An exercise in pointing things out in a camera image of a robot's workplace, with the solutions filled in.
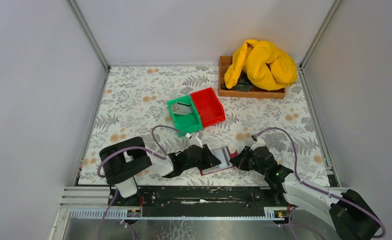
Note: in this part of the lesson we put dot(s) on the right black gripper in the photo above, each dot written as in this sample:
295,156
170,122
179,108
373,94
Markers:
247,158

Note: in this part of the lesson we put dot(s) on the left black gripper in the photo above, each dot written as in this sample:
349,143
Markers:
202,157

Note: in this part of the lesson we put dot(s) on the red leather card holder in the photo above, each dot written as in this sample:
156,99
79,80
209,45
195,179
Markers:
211,169

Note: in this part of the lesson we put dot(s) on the green plastic bin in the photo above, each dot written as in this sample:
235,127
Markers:
186,123

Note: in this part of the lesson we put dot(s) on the red plastic bin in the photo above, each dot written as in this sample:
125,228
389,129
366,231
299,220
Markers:
209,107

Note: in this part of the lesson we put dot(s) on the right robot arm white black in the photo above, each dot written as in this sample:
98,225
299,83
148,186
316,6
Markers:
347,212

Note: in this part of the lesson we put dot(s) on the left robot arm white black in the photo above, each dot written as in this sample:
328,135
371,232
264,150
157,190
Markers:
122,161

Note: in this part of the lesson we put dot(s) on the silver cards in green bin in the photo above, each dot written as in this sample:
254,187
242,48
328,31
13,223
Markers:
180,108

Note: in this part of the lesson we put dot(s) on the floral table mat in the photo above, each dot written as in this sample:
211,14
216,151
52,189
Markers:
134,104

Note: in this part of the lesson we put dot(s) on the wooden tray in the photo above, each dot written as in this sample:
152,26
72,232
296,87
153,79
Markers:
224,63

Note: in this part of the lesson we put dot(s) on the dark green item in tray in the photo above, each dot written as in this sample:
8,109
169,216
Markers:
243,85

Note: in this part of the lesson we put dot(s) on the yellow cloth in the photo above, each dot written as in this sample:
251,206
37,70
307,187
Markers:
266,66

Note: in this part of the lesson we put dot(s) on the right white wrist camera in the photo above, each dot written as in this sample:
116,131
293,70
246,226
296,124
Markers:
254,142

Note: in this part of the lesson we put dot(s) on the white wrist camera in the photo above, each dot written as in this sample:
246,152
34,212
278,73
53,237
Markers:
194,139
254,142

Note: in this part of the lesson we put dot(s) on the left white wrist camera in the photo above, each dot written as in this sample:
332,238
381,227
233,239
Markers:
194,139

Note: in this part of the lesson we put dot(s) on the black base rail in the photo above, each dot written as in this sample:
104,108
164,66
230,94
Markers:
204,202

